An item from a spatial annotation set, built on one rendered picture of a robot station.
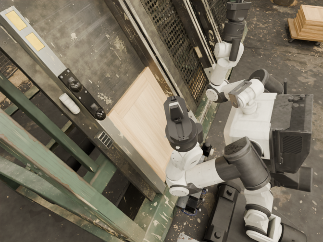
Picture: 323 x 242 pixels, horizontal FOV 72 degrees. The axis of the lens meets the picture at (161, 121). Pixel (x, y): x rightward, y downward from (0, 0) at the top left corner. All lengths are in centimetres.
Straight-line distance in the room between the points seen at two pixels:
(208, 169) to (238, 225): 117
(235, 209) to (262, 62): 232
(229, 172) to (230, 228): 117
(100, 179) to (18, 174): 69
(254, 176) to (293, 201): 162
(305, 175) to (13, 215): 220
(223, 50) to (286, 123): 44
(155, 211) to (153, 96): 56
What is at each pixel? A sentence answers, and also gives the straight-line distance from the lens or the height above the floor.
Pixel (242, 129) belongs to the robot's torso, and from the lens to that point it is 88.
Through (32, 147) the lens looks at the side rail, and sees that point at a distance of 76.
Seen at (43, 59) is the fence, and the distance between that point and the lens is 82.
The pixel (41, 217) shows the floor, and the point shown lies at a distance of 231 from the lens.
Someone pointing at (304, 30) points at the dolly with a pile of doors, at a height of 24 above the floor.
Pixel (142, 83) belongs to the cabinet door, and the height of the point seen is 127.
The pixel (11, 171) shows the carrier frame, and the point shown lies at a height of 79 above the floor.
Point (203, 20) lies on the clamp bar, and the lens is 176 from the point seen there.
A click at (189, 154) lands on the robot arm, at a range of 68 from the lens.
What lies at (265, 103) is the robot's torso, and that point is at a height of 136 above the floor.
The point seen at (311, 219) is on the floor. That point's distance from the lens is 243.
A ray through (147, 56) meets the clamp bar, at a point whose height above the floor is 136.
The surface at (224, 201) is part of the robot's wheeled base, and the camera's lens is 198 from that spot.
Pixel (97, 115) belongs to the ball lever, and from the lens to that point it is 75.
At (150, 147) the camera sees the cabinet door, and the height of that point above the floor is 106.
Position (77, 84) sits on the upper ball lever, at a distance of 71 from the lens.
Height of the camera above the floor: 200
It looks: 51 degrees down
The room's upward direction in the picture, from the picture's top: straight up
